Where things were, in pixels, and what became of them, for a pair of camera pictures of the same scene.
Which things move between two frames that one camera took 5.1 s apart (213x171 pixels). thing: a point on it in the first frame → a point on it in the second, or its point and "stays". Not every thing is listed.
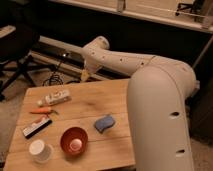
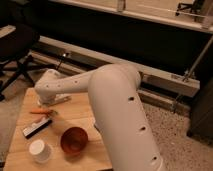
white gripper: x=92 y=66 → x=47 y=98
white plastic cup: x=40 y=152 stays
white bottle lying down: x=55 y=98 stays
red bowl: x=74 y=140 stays
